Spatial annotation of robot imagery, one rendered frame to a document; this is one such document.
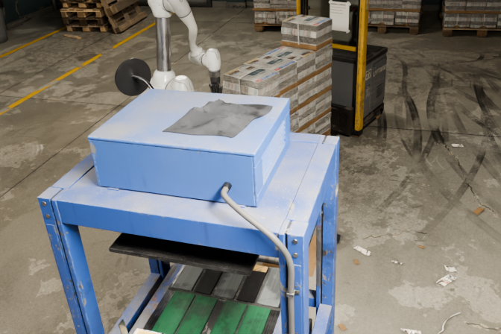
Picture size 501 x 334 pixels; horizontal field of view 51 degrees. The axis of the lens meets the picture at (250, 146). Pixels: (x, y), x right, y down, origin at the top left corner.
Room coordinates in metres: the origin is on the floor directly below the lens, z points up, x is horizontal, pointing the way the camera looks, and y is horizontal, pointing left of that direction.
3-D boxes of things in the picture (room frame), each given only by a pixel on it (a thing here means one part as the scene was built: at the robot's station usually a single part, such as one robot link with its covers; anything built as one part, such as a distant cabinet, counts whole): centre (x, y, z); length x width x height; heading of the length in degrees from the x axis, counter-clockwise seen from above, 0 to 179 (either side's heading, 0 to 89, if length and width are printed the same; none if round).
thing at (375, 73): (5.37, -1.09, 0.40); 0.69 x 0.55 x 0.80; 51
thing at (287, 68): (4.29, -0.20, 0.95); 0.38 x 0.29 x 0.23; 49
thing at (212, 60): (3.76, 0.24, 1.30); 0.13 x 0.11 x 0.16; 48
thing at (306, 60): (4.51, -0.39, 0.95); 0.38 x 0.29 x 0.23; 50
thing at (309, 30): (4.74, -0.58, 0.65); 0.39 x 0.30 x 1.29; 51
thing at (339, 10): (5.10, -0.87, 1.27); 0.57 x 0.01 x 0.65; 51
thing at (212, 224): (1.73, 0.20, 1.50); 0.94 x 0.68 x 0.10; 71
